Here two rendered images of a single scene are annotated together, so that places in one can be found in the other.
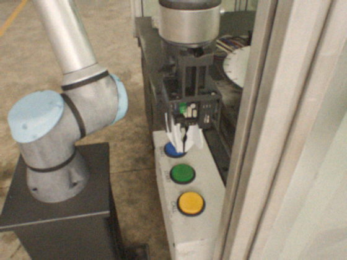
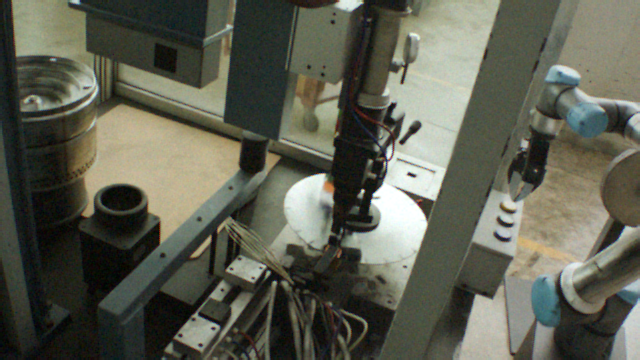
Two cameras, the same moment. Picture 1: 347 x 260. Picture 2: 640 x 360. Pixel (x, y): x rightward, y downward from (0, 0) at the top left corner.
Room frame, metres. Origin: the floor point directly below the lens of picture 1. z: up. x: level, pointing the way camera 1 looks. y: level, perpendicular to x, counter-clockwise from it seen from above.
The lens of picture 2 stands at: (1.73, 0.08, 1.73)
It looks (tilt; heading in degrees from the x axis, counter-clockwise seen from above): 33 degrees down; 206
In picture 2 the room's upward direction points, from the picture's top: 12 degrees clockwise
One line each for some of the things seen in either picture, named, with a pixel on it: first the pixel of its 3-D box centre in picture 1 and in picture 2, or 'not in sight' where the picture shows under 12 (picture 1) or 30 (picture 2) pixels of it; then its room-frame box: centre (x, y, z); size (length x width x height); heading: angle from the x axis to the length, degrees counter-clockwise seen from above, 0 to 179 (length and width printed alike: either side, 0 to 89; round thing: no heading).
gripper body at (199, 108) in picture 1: (188, 80); (535, 148); (0.35, -0.02, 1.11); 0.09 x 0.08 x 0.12; 10
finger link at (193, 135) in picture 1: (195, 136); (514, 182); (0.36, -0.04, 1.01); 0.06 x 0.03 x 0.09; 10
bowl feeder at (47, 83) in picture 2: not in sight; (36, 147); (1.02, -1.03, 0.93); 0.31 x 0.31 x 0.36
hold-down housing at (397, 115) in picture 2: not in sight; (380, 146); (0.77, -0.26, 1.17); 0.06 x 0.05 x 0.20; 1
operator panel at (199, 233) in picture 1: (188, 197); (490, 241); (0.38, -0.03, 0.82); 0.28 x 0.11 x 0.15; 10
